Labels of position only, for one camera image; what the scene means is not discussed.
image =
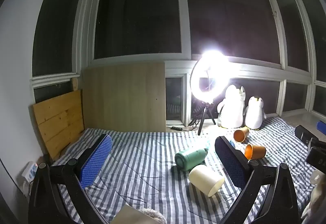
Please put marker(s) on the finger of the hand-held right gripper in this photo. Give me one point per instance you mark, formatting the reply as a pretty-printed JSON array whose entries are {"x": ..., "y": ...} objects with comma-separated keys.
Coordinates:
[
  {"x": 304, "y": 133},
  {"x": 322, "y": 127}
]

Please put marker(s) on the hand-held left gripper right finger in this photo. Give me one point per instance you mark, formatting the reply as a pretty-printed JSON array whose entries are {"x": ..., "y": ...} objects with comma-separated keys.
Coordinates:
[{"x": 230, "y": 161}]

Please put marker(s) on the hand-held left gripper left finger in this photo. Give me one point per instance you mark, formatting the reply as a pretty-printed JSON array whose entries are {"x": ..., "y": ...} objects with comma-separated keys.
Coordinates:
[{"x": 94, "y": 161}]

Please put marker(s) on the cream plastic cup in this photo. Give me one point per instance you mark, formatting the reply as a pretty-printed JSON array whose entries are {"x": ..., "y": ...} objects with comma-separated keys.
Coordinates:
[{"x": 205, "y": 178}]

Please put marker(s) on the person's right forearm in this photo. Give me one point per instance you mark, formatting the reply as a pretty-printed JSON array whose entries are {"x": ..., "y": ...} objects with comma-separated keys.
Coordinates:
[{"x": 315, "y": 196}]

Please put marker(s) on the orange paper cup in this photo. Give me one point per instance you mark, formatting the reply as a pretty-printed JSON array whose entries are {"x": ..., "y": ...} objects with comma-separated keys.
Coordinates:
[
  {"x": 241, "y": 135},
  {"x": 255, "y": 151}
]

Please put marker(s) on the green insulated cup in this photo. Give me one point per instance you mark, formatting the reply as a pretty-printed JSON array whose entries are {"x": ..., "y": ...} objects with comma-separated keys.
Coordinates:
[{"x": 191, "y": 158}]

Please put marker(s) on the small blue item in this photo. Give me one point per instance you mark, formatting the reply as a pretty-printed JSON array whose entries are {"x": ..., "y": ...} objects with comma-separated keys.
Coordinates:
[{"x": 232, "y": 143}]

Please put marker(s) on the large penguin plush toy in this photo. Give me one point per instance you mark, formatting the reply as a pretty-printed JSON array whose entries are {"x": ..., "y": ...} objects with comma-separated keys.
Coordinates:
[{"x": 231, "y": 109}]

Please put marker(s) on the black tripod stand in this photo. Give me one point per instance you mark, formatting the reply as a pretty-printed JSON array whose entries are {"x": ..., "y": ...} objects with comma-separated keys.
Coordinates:
[{"x": 204, "y": 116}]

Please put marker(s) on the small penguin plush toy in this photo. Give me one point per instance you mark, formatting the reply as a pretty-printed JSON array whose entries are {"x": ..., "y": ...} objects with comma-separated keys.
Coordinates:
[{"x": 255, "y": 113}]

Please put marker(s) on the pine plank board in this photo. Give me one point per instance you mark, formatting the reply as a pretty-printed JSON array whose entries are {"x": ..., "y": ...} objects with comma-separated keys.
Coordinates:
[{"x": 58, "y": 122}]

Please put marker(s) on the striped bed sheet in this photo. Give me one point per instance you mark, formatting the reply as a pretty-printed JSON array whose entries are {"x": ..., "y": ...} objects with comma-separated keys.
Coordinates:
[{"x": 152, "y": 170}]

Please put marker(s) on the black power strip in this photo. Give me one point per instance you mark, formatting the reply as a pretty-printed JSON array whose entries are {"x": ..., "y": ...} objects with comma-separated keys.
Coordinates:
[{"x": 177, "y": 128}]

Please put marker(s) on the beige cardboard sheet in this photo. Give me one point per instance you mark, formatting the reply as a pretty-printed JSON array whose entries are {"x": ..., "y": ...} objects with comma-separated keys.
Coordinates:
[{"x": 128, "y": 215}]

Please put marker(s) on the white power strip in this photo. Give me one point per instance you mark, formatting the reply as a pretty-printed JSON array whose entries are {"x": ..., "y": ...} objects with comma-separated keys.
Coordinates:
[{"x": 30, "y": 171}]

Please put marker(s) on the light wood panel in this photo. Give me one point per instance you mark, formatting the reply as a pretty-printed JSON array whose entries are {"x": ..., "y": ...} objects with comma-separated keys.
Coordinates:
[{"x": 124, "y": 96}]

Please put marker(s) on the fuzzy knit cloth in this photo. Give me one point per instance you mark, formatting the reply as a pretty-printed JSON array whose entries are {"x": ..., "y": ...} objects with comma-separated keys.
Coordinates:
[{"x": 152, "y": 217}]

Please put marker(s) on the small wooden block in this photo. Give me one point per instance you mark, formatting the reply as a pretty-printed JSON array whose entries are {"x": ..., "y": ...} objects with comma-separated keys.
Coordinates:
[{"x": 74, "y": 84}]

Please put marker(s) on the white window frame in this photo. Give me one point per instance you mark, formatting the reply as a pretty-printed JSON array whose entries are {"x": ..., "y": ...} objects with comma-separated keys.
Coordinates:
[{"x": 186, "y": 18}]

